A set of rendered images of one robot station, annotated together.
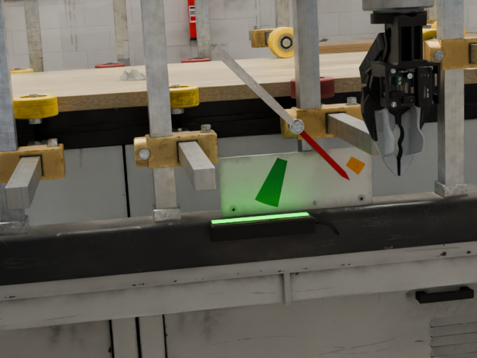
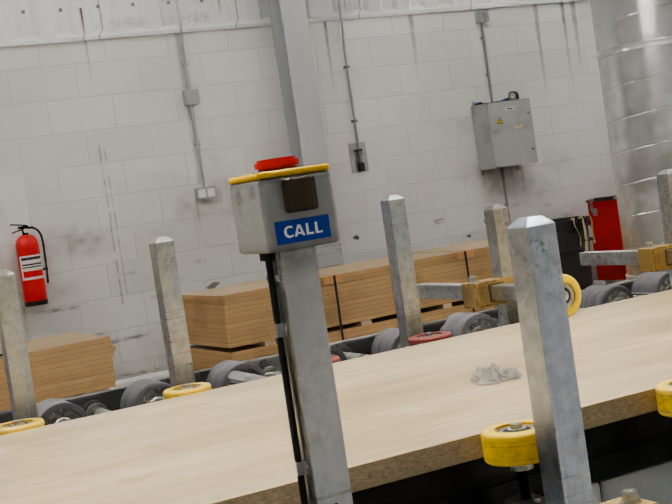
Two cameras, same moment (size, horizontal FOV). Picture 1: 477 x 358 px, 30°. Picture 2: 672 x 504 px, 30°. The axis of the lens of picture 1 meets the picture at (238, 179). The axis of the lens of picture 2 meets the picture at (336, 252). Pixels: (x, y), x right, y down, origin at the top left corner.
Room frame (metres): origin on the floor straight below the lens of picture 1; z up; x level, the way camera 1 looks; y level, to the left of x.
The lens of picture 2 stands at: (0.31, 0.93, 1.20)
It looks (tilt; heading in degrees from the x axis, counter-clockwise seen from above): 3 degrees down; 342
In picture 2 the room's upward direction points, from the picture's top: 8 degrees counter-clockwise
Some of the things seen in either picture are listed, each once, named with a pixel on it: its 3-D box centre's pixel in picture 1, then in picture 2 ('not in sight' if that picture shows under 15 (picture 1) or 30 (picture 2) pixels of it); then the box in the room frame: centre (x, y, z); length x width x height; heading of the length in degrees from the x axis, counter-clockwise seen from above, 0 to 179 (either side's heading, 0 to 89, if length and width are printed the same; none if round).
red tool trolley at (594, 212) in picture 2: not in sight; (644, 242); (8.91, -4.37, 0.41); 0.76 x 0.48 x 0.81; 106
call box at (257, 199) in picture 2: not in sight; (284, 213); (1.38, 0.63, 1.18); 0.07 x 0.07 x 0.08; 8
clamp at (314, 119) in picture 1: (321, 121); not in sight; (1.50, -0.15, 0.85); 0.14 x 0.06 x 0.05; 98
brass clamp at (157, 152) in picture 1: (175, 149); not in sight; (1.46, 0.10, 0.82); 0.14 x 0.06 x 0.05; 98
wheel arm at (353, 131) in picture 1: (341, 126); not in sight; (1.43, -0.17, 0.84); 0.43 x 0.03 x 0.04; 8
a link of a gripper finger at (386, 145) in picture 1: (390, 143); not in sight; (1.13, -0.20, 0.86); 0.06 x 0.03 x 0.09; 8
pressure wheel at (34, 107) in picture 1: (36, 126); (523, 474); (1.56, 0.35, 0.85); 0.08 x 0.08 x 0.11
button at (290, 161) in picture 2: not in sight; (277, 168); (1.38, 0.63, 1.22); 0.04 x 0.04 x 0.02
